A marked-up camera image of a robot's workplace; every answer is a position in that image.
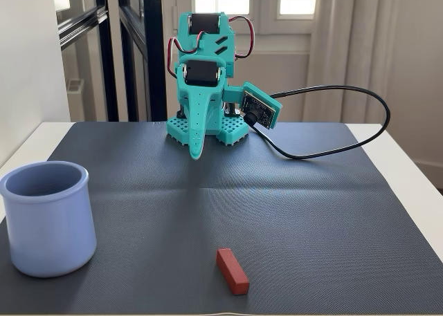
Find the black framed glass door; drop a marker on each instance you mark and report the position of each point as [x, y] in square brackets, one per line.
[154, 53]

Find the teal perforated robot base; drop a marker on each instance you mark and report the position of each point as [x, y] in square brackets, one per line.
[232, 131]

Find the wrist camera on teal mount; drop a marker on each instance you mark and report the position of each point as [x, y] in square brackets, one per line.
[261, 106]

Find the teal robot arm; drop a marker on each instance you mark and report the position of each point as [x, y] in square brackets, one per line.
[188, 43]

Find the white low heater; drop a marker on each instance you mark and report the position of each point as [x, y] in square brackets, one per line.
[75, 101]

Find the red wooden block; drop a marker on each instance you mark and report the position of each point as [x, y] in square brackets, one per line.
[232, 271]

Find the dark grey ribbed mat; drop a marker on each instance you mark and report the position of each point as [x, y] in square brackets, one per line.
[277, 209]

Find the white curtain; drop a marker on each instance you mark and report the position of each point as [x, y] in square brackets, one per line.
[367, 53]

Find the teal gripper black motor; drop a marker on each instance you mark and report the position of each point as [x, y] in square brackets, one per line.
[201, 73]

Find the white wall switch plate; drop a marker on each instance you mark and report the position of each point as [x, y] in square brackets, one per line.
[174, 18]

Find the white framed window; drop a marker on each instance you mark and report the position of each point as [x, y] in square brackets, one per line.
[297, 1]

